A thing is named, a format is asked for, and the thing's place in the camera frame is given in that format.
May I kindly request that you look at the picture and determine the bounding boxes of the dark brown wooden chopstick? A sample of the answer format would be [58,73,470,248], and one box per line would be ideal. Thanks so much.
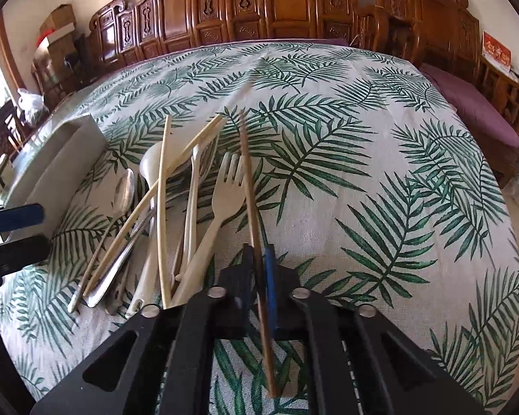
[239,110,280,398]

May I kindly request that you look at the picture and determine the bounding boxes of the cream plastic ladle spoon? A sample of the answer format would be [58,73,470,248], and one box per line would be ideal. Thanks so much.
[126,142,162,319]

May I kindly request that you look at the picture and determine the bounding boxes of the cream plastic fork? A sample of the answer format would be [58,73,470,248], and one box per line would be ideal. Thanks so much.
[170,153,245,307]

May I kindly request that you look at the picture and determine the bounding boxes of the silver metal spoon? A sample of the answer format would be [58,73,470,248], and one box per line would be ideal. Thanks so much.
[87,209,154,315]
[67,169,136,314]

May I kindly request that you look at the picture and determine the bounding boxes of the cream plastic knife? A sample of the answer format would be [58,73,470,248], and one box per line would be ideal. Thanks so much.
[173,135,218,283]

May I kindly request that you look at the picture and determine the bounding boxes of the light bamboo chopstick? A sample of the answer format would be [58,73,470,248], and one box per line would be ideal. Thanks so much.
[83,115,225,296]
[156,115,172,309]

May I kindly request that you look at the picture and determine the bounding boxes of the grey metal utensil tray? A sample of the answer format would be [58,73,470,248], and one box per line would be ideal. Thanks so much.
[4,114,107,241]

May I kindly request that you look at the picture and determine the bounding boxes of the wooden side chair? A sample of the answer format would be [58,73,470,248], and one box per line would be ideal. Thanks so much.
[0,100,31,159]

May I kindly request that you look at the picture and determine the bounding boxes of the white plastic bag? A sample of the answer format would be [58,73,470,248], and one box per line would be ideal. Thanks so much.
[17,88,49,128]

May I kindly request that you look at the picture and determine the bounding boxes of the palm leaf print tablecloth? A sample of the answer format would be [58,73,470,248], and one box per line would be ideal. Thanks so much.
[0,42,519,414]

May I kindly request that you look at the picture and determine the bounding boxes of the stacked cardboard boxes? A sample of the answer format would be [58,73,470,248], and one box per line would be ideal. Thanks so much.
[33,4,76,82]

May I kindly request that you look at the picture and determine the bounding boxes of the purple seat cushion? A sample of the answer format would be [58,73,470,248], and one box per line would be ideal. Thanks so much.
[419,63,519,148]

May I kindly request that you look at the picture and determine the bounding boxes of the red paper box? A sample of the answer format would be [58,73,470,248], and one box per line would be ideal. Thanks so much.
[482,31,512,74]

